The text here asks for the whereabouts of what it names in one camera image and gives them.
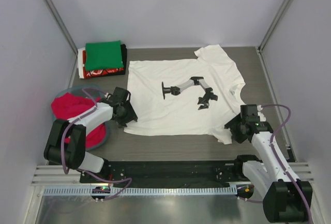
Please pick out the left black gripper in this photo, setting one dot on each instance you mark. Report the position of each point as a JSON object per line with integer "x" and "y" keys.
{"x": 131, "y": 115}

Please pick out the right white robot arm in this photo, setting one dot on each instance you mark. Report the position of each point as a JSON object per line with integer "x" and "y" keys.
{"x": 286, "y": 198}

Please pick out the slotted grey cable duct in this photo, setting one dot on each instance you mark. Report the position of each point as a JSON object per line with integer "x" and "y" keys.
{"x": 109, "y": 191}

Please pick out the folded white t-shirt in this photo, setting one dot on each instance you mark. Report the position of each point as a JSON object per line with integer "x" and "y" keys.
{"x": 80, "y": 62}

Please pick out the right aluminium corner post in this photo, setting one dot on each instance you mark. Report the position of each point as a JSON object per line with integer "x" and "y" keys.
{"x": 276, "y": 20}

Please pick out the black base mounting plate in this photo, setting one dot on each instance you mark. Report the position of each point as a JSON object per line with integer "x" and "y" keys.
{"x": 178, "y": 174}

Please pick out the folded red printed t-shirt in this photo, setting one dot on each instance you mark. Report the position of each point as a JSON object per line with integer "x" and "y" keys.
{"x": 97, "y": 73}

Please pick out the white printed t-shirt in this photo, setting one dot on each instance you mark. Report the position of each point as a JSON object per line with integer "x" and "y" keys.
{"x": 169, "y": 115}

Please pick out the left aluminium corner post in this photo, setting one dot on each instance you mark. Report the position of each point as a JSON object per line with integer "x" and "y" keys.
{"x": 60, "y": 23}

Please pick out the aluminium corner post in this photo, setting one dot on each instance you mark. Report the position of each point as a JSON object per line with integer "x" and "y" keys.
{"x": 276, "y": 20}
{"x": 60, "y": 23}

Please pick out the pink t-shirt in basket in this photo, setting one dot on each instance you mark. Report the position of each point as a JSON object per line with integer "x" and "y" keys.
{"x": 68, "y": 106}

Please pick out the aluminium frame rail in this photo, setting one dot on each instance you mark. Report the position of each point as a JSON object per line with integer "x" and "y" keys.
{"x": 54, "y": 175}

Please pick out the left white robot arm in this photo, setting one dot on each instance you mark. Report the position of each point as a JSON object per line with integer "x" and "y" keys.
{"x": 66, "y": 144}

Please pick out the grey laundry basket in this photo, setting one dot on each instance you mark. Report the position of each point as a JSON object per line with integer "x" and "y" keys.
{"x": 93, "y": 92}

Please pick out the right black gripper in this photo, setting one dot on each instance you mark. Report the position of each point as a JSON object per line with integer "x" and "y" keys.
{"x": 237, "y": 136}

